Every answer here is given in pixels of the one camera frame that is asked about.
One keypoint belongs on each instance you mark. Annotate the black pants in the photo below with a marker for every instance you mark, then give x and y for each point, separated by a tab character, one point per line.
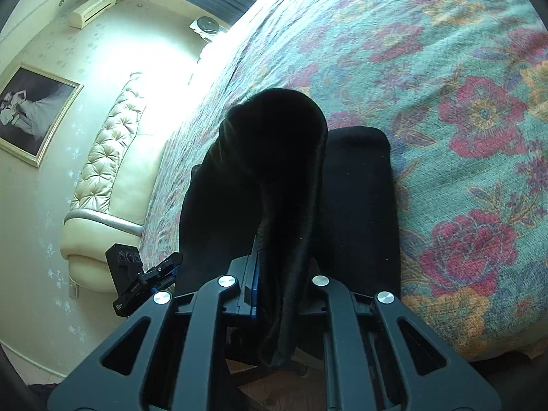
279	183

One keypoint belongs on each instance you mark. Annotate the floral bedspread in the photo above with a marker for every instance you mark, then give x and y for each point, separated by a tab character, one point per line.
460	89

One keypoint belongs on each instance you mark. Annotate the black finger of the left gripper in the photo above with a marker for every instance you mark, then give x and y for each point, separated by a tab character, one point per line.
163	276

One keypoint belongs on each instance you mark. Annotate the framed wall picture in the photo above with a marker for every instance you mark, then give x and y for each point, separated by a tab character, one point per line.
33	104

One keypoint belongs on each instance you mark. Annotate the white round fan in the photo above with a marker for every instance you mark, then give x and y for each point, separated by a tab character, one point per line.
207	28

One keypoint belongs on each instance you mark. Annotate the cream tufted headboard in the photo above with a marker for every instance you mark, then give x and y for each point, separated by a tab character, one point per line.
112	194

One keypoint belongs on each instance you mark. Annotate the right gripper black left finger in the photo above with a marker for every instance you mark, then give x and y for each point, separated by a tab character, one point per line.
168	355

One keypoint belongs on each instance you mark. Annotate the white wall air conditioner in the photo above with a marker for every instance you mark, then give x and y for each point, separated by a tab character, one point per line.
89	11

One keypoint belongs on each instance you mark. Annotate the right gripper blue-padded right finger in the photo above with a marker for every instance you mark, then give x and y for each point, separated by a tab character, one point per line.
379	355

